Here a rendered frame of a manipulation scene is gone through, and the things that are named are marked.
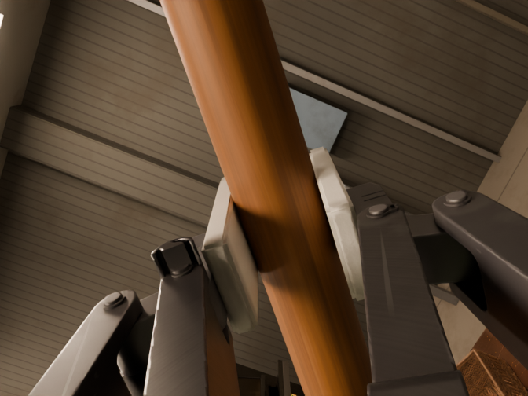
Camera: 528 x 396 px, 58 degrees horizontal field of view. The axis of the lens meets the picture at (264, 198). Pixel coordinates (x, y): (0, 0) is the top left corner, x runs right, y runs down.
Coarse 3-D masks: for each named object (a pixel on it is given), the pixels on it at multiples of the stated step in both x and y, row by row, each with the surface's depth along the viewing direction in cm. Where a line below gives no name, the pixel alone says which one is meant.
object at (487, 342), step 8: (480, 336) 214; (488, 336) 210; (480, 344) 212; (488, 344) 208; (496, 344) 203; (488, 352) 206; (496, 352) 201; (504, 352) 197; (512, 360) 191; (512, 368) 189; (520, 368) 186; (488, 376) 200; (520, 376) 184; (480, 384) 203
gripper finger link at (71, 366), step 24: (96, 312) 12; (120, 312) 12; (72, 336) 11; (96, 336) 11; (120, 336) 11; (72, 360) 10; (96, 360) 10; (48, 384) 10; (72, 384) 9; (96, 384) 10; (120, 384) 11; (144, 384) 12
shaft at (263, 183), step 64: (192, 0) 13; (256, 0) 14; (192, 64) 14; (256, 64) 14; (256, 128) 14; (256, 192) 15; (320, 192) 16; (256, 256) 17; (320, 256) 16; (320, 320) 17; (320, 384) 18
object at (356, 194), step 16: (352, 192) 16; (368, 192) 15; (384, 192) 15; (416, 224) 12; (432, 224) 12; (416, 240) 12; (432, 240) 12; (448, 240) 11; (432, 256) 12; (448, 256) 12; (464, 256) 11; (432, 272) 12; (448, 272) 12; (464, 272) 12
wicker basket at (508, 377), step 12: (468, 360) 194; (480, 360) 186; (492, 360) 190; (504, 360) 194; (468, 372) 196; (480, 372) 196; (492, 372) 180; (504, 372) 184; (468, 384) 198; (492, 384) 195; (504, 384) 176; (516, 384) 179
